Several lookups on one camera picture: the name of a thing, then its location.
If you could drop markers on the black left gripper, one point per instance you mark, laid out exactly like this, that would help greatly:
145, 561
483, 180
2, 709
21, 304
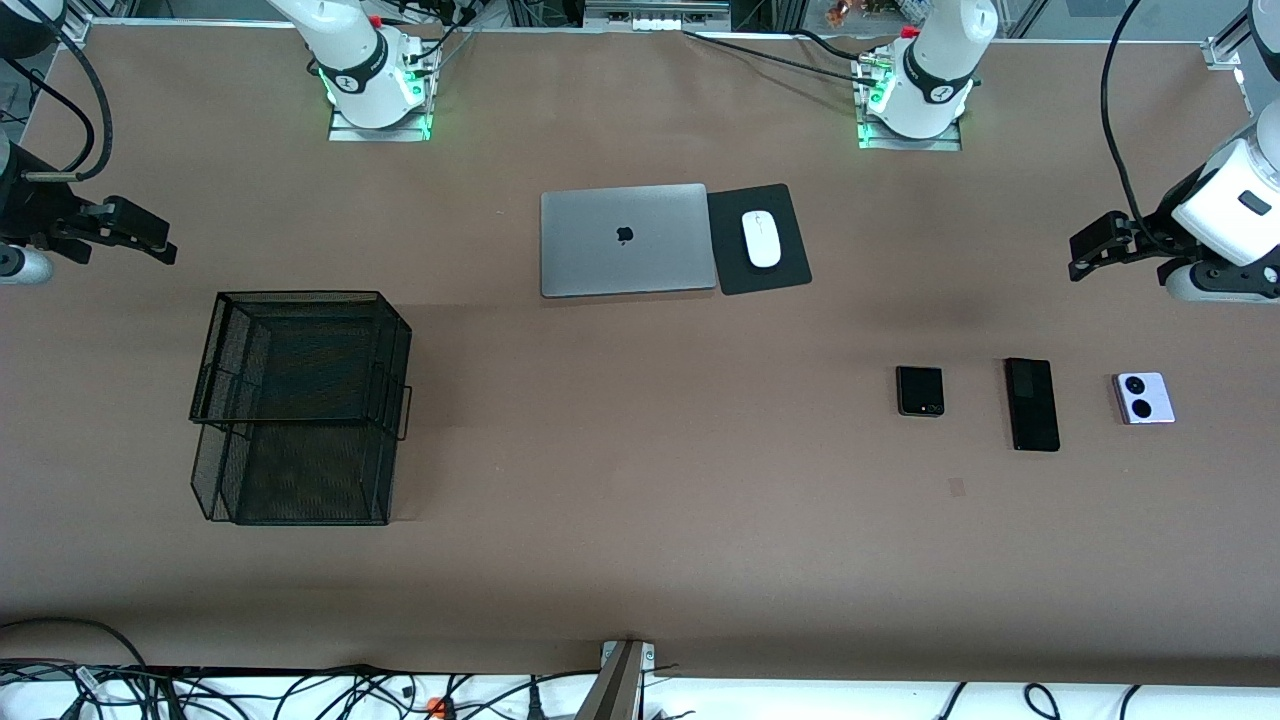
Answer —
1167, 219

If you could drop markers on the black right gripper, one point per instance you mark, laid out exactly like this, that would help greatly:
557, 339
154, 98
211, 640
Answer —
30, 208

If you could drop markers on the lilac flip phone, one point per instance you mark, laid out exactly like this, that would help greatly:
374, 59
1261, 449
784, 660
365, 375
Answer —
1160, 398

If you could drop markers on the long black phone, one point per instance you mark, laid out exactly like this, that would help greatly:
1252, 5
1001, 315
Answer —
1032, 405

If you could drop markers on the small black flip phone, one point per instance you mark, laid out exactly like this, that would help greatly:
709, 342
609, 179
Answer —
918, 390

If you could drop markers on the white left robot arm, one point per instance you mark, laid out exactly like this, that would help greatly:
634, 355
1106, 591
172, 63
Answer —
940, 60

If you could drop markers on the black mesh two-tier tray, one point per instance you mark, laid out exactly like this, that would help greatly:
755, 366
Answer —
300, 480

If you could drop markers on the white computer mouse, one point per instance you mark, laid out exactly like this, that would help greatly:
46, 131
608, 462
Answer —
762, 240

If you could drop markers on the black mouse pad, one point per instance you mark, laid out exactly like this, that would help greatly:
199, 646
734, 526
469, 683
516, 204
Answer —
725, 260

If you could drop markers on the silver closed laptop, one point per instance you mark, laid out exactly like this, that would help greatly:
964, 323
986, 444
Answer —
600, 250

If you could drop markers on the white power strip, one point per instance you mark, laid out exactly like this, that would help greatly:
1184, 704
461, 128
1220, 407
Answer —
655, 20

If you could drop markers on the silver frame corner bracket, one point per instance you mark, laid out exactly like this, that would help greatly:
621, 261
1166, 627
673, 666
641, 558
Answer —
1222, 52
78, 30

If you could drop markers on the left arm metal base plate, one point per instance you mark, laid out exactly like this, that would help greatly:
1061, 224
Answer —
910, 143

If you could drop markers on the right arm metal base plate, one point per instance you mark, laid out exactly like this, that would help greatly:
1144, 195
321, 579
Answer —
380, 133

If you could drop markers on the grey metal camera post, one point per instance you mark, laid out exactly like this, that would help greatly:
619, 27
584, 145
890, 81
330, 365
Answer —
615, 690

